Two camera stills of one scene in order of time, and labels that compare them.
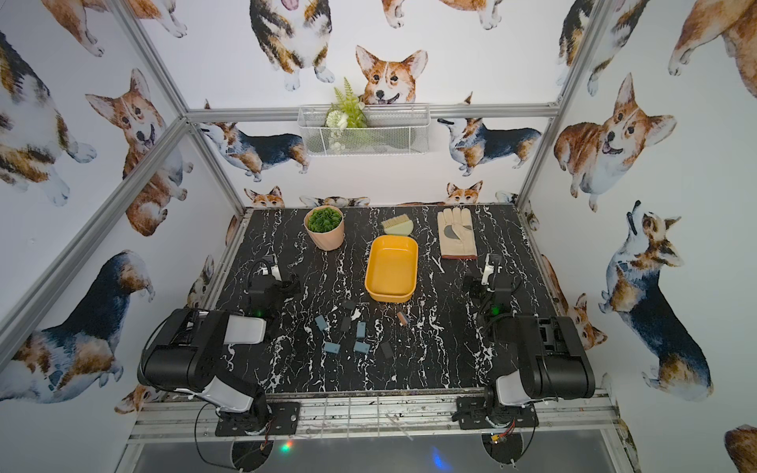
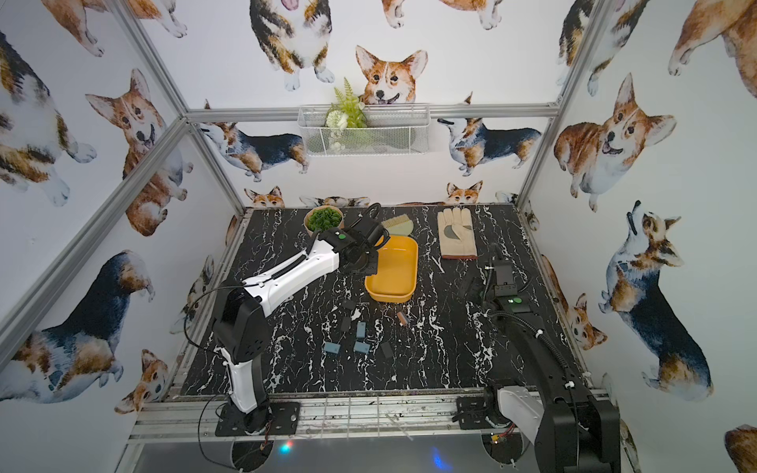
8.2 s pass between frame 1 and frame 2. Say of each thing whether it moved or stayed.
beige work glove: stayed
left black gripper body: moved
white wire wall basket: stayed
